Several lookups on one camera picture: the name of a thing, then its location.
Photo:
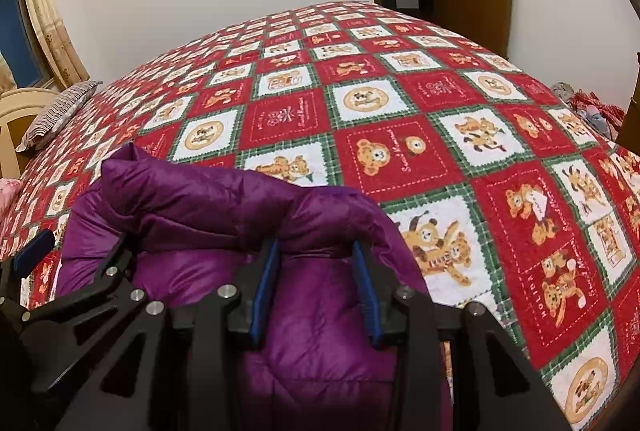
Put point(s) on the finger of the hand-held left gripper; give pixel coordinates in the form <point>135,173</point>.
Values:
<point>32,253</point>
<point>112,276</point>

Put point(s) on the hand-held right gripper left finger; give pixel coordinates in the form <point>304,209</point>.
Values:
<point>262,296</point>

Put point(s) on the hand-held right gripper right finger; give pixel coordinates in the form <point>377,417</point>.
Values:
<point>370,301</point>

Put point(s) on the purple puffer jacket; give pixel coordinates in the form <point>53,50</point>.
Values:
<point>200,191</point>

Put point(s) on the pile of mixed clothes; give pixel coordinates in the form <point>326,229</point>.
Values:
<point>590,111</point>

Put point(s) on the pink floral cloth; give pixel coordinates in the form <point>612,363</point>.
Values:
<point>7,198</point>

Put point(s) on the cream wooden headboard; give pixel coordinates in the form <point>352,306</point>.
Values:
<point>25,111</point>

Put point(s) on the striped pillow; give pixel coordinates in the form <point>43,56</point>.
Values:
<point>60,111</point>

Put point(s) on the red printed bear blanket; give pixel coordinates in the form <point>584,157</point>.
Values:
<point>400,111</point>

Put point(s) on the window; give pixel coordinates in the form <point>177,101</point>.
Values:
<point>20,41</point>

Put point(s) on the narrow beige curtain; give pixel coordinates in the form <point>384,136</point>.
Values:
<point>55,26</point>

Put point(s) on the brown wooden furniture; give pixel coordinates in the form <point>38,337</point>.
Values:
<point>631,131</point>

